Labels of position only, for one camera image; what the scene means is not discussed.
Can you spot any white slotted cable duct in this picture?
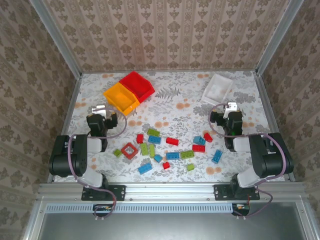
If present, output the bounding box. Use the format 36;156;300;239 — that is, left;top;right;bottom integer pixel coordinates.
45;202;235;214

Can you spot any aluminium frame post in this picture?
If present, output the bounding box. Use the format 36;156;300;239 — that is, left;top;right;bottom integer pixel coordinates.
254;0;306;77
28;0;83;77

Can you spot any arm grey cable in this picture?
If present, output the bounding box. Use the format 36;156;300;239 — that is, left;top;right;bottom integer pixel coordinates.
67;107;128;221
208;102;288;221

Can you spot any left arm grey cable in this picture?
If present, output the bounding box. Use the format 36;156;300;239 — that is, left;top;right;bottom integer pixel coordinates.
67;107;128;221

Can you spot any grey metal panel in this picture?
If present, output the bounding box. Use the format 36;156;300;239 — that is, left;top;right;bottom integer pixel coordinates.
23;201;316;240

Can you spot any red plastic bin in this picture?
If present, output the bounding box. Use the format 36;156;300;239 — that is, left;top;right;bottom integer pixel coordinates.
118;70;156;104

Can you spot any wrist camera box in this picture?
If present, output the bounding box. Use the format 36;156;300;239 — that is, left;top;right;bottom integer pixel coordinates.
223;101;238;119
90;104;108;115

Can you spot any aluminium back rail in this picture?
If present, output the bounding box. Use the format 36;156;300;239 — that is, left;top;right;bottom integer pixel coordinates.
81;69;257;75

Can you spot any yellow plastic bin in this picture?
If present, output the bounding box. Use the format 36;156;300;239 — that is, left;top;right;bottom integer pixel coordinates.
103;82;140;117

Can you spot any aluminium front rail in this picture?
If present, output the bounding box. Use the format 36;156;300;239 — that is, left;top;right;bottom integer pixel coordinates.
36;181;309;204

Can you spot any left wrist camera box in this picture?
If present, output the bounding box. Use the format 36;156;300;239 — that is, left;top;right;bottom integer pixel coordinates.
90;104;108;115

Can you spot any aluminium side rail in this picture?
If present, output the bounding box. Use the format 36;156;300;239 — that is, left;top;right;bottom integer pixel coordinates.
47;73;83;183
254;72;296;182

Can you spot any floral patterned table cover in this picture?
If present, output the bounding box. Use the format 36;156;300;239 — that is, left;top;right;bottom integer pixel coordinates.
53;71;292;183

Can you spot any red square lego frame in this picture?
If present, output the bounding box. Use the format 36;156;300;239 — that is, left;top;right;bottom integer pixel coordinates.
120;142;139;160

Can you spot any small black electronics box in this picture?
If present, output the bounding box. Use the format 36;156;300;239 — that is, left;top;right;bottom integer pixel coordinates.
92;203;113;218
231;203;251;216

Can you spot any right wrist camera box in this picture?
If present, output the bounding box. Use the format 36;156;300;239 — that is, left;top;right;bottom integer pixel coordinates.
223;101;238;119

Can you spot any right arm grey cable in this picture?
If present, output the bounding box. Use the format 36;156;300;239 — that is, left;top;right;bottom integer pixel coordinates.
208;102;288;221

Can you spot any white plastic bin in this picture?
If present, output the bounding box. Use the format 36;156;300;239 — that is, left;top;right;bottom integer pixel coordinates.
200;73;235;107

